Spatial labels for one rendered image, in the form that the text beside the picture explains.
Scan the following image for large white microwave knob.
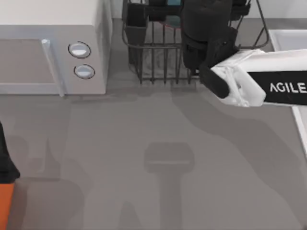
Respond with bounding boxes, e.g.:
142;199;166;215
68;41;92;59

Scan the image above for small white microwave knob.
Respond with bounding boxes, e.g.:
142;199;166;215
73;63;96;80

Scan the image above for pale microwave oven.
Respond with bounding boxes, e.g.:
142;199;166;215
0;0;114;97

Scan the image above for grey microwave door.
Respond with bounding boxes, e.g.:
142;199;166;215
0;38;61;95

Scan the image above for orange box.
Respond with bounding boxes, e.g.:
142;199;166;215
0;183;16;230

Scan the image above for dark wire basket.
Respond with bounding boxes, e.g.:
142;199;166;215
121;0;270;85

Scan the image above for pale microwave door handle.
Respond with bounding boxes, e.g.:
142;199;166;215
41;39;66;98

